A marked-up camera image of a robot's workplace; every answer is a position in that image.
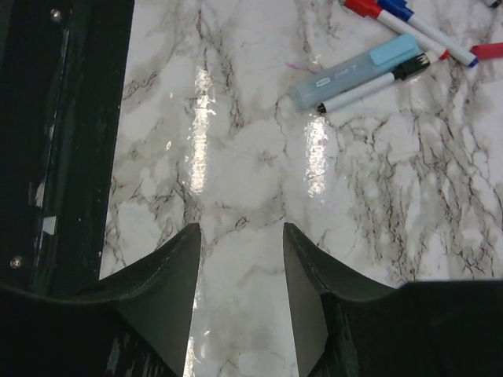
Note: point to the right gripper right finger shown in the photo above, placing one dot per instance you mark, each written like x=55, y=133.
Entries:
x=321, y=291

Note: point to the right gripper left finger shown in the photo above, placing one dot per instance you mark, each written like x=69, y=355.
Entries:
x=155, y=295

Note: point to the black capped marker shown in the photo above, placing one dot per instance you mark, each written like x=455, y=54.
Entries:
x=402, y=72

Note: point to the light blue highlighter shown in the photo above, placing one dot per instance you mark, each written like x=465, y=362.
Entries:
x=353, y=72

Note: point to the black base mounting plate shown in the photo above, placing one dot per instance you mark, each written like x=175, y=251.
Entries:
x=63, y=66

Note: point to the red capped marker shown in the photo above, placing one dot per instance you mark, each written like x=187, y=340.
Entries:
x=369, y=8

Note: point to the blue capped marker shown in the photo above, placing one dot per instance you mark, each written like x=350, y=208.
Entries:
x=400, y=9

